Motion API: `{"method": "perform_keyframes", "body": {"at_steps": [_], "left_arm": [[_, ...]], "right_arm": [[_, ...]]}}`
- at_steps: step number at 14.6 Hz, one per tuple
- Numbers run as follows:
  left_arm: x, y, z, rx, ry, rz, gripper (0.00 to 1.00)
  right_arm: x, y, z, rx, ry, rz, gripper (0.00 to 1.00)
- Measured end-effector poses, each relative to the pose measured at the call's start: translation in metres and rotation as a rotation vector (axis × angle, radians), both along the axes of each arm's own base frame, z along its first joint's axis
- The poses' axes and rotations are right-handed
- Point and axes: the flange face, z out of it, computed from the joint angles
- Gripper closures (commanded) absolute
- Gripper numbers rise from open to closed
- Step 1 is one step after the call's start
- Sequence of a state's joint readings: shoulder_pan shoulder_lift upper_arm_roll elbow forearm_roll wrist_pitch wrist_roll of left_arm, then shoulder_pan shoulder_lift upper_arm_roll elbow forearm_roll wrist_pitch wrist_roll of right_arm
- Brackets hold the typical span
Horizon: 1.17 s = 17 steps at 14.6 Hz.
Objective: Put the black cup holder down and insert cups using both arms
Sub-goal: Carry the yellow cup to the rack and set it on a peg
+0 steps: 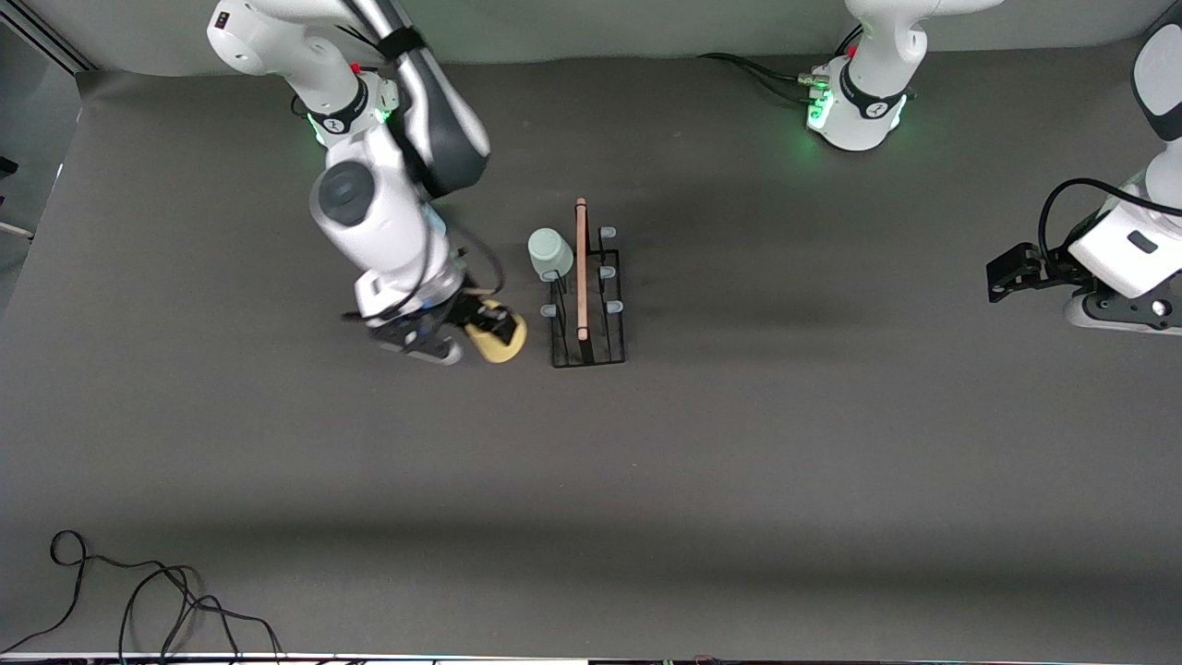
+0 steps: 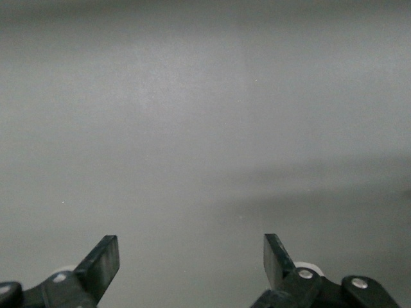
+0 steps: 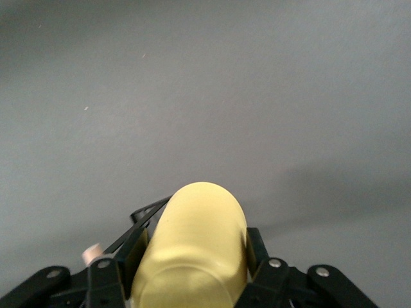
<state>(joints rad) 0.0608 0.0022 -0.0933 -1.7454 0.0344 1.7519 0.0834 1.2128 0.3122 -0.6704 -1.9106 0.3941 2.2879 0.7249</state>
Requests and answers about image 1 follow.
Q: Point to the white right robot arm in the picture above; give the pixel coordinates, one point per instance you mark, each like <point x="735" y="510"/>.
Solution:
<point x="369" y="222"/>

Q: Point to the pale green plastic cup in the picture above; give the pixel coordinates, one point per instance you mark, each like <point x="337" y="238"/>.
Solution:
<point x="550" y="251"/>

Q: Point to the small white strip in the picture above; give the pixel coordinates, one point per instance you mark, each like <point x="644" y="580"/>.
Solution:
<point x="14" y="229"/>

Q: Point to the black diagonal rail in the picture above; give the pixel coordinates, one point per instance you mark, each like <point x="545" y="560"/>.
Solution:
<point x="65" y="51"/>

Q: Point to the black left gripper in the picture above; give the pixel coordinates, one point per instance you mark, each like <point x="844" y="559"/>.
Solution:
<point x="1055" y="263"/>

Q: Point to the yellow plastic cup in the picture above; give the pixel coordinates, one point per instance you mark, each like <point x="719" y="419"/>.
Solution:
<point x="503" y="349"/>

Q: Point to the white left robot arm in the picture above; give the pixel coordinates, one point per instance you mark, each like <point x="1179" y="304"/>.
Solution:
<point x="868" y="102"/>

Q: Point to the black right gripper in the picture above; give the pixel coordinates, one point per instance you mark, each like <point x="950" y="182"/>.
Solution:
<point x="466" y="313"/>

